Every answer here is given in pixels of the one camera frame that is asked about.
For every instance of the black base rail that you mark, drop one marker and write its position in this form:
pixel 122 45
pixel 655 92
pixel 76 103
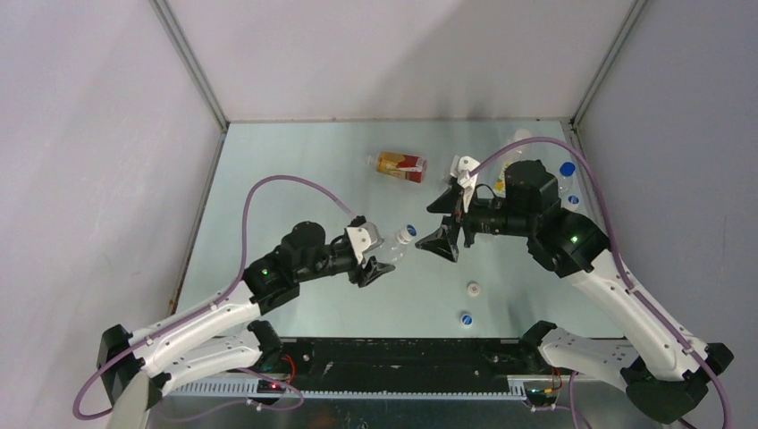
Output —
pixel 405 365

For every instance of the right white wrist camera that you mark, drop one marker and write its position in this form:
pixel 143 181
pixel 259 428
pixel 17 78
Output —
pixel 464 169

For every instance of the clear crushed plastic bottle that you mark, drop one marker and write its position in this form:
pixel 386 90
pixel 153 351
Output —
pixel 392 250

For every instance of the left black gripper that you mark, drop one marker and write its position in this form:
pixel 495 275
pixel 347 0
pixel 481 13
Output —
pixel 371 272

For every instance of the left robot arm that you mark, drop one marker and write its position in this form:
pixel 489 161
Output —
pixel 227 331

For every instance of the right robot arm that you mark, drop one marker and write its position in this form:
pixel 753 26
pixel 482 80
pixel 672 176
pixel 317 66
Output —
pixel 663 369

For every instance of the orange red label bottle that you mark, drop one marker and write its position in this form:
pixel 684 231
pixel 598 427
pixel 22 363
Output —
pixel 402 166

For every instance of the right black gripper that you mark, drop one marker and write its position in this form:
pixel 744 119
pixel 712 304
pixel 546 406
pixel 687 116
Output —
pixel 443 241

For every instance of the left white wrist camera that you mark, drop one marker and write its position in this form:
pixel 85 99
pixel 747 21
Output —
pixel 364 239

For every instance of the clear bottle yellow label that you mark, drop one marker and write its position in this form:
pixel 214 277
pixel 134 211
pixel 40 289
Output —
pixel 511 157

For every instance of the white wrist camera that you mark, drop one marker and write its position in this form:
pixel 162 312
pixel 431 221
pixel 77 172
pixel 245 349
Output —
pixel 464 169
pixel 364 239

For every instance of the blue label water bottle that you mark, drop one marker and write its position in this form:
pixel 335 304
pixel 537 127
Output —
pixel 565 178

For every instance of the blue white bottle cap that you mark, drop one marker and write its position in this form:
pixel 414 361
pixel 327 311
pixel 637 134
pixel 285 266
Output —
pixel 406 234

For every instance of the clear bottle white cap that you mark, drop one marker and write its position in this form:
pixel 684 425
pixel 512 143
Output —
pixel 571 203

